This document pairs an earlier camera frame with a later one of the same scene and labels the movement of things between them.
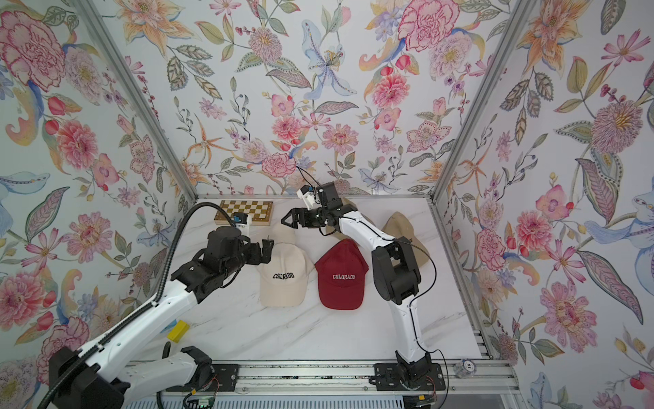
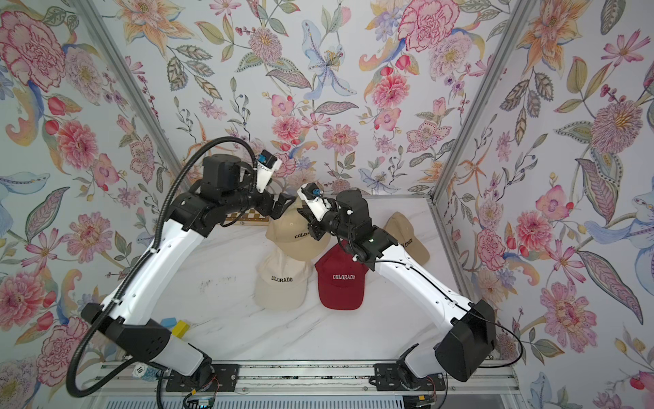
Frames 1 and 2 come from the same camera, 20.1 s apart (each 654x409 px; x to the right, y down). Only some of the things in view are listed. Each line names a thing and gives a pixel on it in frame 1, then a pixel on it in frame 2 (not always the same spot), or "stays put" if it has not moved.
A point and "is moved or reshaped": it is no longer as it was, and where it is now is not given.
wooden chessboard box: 261,212 stays put
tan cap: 397,225 stays put
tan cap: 340,235 is moved or reshaped
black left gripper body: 251,254 -> 261,203
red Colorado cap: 341,274 stays put
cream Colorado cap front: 284,279 stays put
